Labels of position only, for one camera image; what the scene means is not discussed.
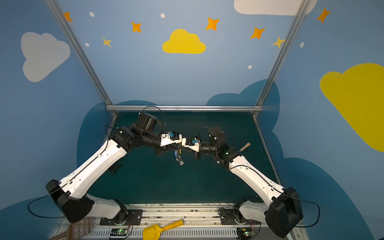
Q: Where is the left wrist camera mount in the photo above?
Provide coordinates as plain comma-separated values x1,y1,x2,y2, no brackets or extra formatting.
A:
160,132,183,147

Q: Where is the red black tool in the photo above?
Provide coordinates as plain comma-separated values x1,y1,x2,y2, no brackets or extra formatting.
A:
109,164,123,174

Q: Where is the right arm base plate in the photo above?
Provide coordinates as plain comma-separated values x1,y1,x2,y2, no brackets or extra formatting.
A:
218,208,265,225

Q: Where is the left controller board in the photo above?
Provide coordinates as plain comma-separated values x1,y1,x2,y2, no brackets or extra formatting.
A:
109,228,129,240

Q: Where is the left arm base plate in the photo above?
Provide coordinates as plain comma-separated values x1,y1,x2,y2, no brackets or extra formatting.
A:
100,209,143,226

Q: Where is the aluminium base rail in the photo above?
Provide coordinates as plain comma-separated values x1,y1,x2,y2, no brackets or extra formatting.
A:
47,202,310,240

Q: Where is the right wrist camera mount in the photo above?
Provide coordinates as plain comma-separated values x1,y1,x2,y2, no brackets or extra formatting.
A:
182,137,201,153

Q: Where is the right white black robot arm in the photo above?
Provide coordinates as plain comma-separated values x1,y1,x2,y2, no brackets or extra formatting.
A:
181,127,304,238

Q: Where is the metal key organizer ring yellow tab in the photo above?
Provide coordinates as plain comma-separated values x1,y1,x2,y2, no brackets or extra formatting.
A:
176,149,183,163

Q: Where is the yellow toy shovel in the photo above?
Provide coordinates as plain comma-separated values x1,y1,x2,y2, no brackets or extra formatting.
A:
143,220,184,240

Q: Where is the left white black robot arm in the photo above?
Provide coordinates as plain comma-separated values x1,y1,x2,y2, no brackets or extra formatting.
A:
46,113,184,225

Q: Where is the brown slotted spatula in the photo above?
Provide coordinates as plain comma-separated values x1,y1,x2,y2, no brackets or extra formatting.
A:
49,217,92,240

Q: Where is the controller board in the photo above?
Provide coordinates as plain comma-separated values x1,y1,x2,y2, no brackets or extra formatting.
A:
109,228,129,240
236,228,254,240

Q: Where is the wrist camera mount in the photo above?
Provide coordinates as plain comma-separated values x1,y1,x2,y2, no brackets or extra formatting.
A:
182,137,201,153
160,132,183,147

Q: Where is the right controller board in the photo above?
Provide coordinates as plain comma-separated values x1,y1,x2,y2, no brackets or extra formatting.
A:
236,228,254,240

